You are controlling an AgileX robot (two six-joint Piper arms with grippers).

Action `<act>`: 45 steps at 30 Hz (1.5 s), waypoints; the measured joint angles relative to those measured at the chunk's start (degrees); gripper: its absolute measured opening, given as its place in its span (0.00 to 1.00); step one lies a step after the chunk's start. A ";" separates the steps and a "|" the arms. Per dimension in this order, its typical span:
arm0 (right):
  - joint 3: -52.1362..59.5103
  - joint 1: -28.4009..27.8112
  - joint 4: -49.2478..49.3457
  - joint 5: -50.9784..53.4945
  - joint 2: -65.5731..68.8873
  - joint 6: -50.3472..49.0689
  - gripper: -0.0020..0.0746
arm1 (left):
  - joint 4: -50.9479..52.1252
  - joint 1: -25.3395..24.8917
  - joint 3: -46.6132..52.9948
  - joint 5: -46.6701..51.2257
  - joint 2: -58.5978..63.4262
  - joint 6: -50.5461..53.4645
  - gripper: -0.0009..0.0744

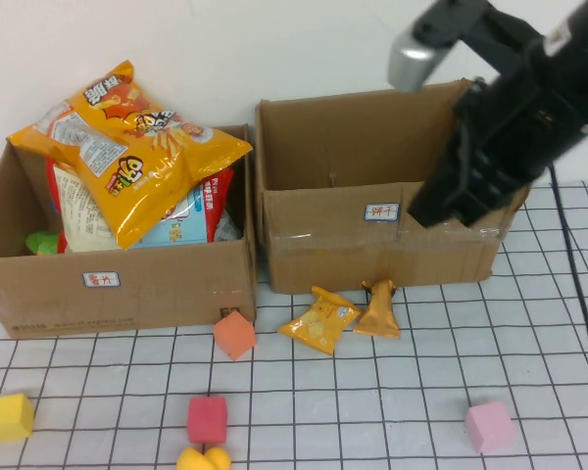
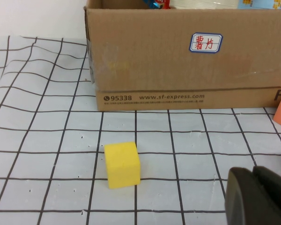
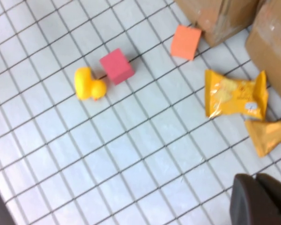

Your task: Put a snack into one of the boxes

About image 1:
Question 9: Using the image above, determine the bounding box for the red white snack bag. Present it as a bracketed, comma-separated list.
[45, 155, 122, 255]

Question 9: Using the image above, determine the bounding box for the cardboard box with crisps label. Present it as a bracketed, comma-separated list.
[0, 124, 259, 340]

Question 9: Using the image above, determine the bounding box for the white sticker red writing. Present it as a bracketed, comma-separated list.
[365, 202, 402, 224]
[82, 270, 123, 289]

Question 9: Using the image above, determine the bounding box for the green snack packet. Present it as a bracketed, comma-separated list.
[26, 230, 63, 257]

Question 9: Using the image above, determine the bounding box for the yellow heart foam toy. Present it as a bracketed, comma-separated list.
[176, 445, 232, 470]

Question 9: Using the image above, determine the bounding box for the pink foam cube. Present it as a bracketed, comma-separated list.
[465, 401, 517, 454]

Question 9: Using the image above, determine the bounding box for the gold wrapped snack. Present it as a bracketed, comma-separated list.
[354, 279, 402, 340]

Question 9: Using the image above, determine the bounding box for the taped cardboard box biscuit label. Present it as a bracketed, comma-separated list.
[254, 77, 533, 295]

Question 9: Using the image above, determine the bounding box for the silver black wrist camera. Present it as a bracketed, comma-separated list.
[386, 0, 540, 94]

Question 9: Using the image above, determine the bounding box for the large orange chip bag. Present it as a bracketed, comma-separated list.
[8, 60, 255, 251]

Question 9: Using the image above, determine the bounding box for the white black grid tablecloth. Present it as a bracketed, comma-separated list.
[0, 181, 588, 470]

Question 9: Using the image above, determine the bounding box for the red foam cube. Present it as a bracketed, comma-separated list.
[186, 396, 228, 446]

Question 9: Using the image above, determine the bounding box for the yellow foam cube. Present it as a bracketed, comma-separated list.
[0, 392, 35, 444]

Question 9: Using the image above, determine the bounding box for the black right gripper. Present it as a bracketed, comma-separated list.
[406, 42, 588, 229]

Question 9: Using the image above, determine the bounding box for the blue white shrimp snack bag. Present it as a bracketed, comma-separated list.
[131, 168, 244, 250]

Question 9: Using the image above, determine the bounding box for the orange foam cube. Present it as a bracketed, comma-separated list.
[213, 311, 257, 362]

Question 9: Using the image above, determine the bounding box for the small yellow snack packet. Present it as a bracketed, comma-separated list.
[277, 286, 363, 357]

